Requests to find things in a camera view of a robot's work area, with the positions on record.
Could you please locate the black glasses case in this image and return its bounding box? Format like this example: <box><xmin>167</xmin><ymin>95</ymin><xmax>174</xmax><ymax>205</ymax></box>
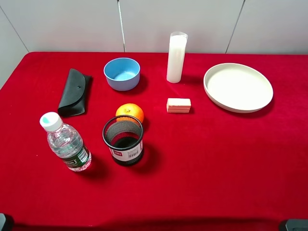
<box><xmin>57</xmin><ymin>68</ymin><xmax>92</xmax><ymax>117</ymax></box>

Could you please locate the black mesh pen holder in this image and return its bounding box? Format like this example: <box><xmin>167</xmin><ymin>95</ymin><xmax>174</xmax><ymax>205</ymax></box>
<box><xmin>102</xmin><ymin>115</ymin><xmax>144</xmax><ymax>166</ymax></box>

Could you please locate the tall white cylinder cup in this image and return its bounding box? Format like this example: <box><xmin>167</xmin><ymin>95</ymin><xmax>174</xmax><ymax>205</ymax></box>
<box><xmin>167</xmin><ymin>31</ymin><xmax>188</xmax><ymax>83</ymax></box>

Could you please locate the cream round plate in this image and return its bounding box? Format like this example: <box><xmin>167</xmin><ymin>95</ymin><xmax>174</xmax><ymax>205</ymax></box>
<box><xmin>203</xmin><ymin>63</ymin><xmax>273</xmax><ymax>114</ymax></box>

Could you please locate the orange fruit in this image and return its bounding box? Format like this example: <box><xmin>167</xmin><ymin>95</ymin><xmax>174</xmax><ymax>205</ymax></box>
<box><xmin>115</xmin><ymin>103</ymin><xmax>144</xmax><ymax>122</ymax></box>

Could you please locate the clear water bottle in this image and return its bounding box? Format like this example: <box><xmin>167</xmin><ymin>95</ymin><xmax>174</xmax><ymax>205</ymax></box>
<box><xmin>39</xmin><ymin>112</ymin><xmax>91</xmax><ymax>172</ymax></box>

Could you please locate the red tablecloth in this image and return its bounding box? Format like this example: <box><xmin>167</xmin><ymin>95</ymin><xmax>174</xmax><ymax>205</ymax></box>
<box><xmin>0</xmin><ymin>52</ymin><xmax>308</xmax><ymax>231</ymax></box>

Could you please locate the blue plastic bowl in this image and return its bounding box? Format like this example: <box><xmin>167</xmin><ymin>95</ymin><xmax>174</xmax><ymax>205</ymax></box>
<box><xmin>103</xmin><ymin>58</ymin><xmax>141</xmax><ymax>91</ymax></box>

